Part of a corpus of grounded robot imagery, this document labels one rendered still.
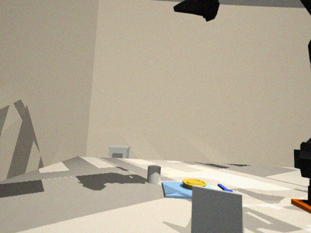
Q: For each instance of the yellow round plate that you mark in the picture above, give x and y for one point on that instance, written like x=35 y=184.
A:
x=190 y=182

